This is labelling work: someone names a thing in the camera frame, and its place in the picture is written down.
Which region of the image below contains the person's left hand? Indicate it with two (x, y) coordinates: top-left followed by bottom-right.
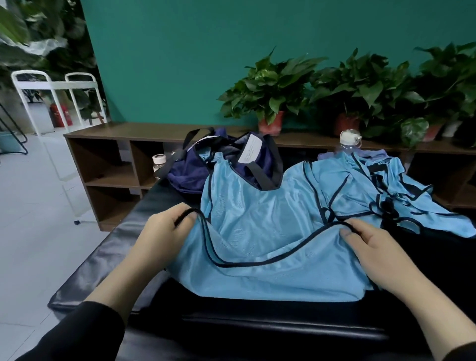
(122, 202), (199, 282)

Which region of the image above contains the person's right hand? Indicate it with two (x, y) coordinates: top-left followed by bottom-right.
(340, 217), (432, 302)

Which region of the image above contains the navy blue bag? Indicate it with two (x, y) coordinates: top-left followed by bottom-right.
(155, 128), (285, 196)

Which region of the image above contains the light blue vest black trim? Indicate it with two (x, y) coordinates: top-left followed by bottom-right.
(170, 152), (376, 303)
(308, 149), (476, 239)

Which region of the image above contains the clear bottle silver cap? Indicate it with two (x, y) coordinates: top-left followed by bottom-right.
(338, 128), (363, 155)

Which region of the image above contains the person's left forearm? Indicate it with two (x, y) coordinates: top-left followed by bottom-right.
(15, 264), (161, 361)

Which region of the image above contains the black leather bench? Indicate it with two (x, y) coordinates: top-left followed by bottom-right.
(48, 156), (476, 361)

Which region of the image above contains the wooden shelf cabinet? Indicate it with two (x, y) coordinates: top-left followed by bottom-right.
(63, 122), (476, 232)

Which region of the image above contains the red bottle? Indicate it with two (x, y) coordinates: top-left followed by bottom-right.
(50, 103), (73, 129)

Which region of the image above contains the green plant in red pot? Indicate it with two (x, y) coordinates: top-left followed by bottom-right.
(218, 51), (328, 137)
(308, 48), (414, 138)

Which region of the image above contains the teal bucket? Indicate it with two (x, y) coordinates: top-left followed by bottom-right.
(0, 130), (23, 155)

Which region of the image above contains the green plant in white pot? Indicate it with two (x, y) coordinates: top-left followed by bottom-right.
(398, 41), (476, 148)

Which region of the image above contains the white wheeled cart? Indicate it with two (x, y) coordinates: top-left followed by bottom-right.
(11, 70), (109, 224)

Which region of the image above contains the white metal rack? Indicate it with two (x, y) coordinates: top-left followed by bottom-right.
(0, 0), (101, 120)

